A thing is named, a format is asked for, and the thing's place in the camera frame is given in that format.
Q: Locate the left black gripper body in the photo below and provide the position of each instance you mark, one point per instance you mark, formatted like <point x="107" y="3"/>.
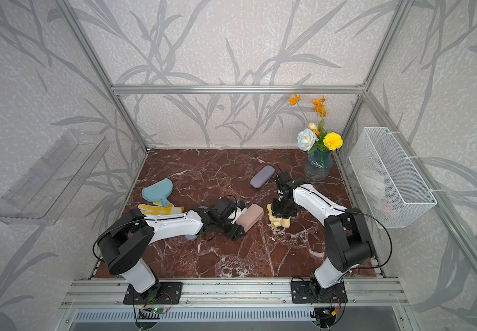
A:
<point x="225" y="227"/>

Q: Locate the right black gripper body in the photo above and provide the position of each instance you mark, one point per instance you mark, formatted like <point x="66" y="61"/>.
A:
<point x="280" y="209"/>

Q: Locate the yellow microfiber cloth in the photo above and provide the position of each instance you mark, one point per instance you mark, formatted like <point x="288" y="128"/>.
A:
<point x="277" y="222"/>

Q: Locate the pink eyeglass case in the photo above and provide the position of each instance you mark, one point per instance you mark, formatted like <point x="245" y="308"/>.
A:
<point x="250" y="216"/>

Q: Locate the blue-grey fabric eyeglass case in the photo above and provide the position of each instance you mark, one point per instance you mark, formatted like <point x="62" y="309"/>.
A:
<point x="190" y="237"/>

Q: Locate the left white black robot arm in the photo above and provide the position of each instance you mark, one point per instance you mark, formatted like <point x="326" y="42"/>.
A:
<point x="123" y="244"/>

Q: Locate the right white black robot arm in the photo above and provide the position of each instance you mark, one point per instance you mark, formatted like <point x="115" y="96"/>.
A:
<point x="347" y="237"/>

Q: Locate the glass flower vase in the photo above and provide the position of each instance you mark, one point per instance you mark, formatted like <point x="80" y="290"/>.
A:
<point x="318" y="165"/>

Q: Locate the yellow white work glove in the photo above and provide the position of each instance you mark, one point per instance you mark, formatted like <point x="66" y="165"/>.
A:
<point x="159" y="210"/>

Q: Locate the artificial flower bouquet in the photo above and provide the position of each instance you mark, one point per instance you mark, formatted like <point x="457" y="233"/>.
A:
<point x="316" y="137"/>

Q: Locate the white items in basket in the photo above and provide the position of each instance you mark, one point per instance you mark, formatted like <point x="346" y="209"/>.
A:
<point x="372" y="183"/>

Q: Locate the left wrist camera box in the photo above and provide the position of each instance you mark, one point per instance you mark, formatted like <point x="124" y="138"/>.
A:
<point x="239" y="210"/>

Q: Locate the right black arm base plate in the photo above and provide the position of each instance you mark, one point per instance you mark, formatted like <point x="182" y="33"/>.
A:
<point x="311" y="292"/>

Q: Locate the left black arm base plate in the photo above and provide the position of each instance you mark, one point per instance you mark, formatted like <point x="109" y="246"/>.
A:
<point x="166" y="293"/>

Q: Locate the white wire mesh basket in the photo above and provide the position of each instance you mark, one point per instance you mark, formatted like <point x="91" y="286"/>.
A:
<point x="408" y="197"/>

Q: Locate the aluminium front rail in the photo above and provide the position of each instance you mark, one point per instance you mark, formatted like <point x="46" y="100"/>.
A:
<point x="247" y="292"/>

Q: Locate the clear acrylic wall shelf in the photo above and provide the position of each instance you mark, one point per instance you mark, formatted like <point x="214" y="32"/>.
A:
<point x="41" y="196"/>

